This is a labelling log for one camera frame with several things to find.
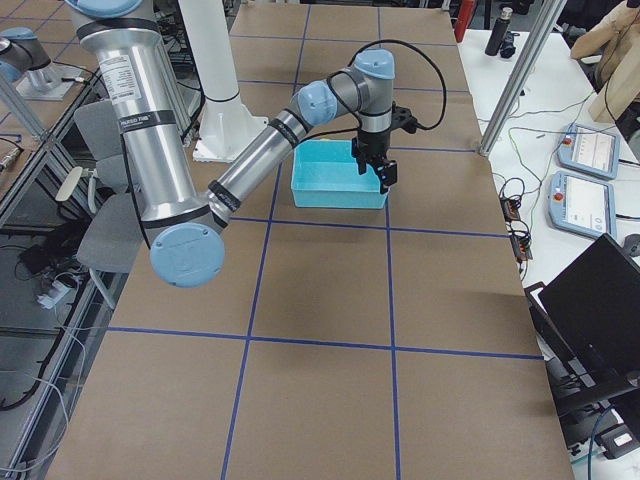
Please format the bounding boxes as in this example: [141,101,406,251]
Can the black bottle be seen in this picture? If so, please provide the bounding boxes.
[484,7,513,56]

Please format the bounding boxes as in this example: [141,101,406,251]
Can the light blue plastic bin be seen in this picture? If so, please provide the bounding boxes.
[291,139,387,209]

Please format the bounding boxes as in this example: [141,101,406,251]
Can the black laptop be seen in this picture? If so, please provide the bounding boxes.
[525,234,639,424]

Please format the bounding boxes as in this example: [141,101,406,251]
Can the aluminium frame post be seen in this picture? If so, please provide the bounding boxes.
[478,0,567,157]

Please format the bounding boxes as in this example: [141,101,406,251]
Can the white chair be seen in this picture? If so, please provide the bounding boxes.
[55,100,144,309]

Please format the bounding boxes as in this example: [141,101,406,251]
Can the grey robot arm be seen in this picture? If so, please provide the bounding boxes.
[69,1,419,287]
[1,27,71,101]

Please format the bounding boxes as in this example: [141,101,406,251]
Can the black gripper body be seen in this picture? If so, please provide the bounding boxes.
[351,102,418,170]

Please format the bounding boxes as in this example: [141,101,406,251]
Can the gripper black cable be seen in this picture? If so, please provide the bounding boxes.
[299,39,447,151]

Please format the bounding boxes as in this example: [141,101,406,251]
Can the teach pendant tablet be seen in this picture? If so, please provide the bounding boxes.
[557,123,620,180]
[548,171,617,239]

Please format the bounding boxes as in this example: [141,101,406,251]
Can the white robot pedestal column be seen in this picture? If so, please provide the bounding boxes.
[179,0,268,162]

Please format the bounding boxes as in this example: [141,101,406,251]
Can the far teach pendant tablet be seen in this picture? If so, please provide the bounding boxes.
[557,123,620,180]

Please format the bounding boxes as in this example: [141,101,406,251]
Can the red cylinder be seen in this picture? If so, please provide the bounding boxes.
[454,0,476,43]

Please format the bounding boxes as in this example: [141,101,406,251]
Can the near teach pendant tablet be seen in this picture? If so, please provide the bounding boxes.
[548,171,617,239]

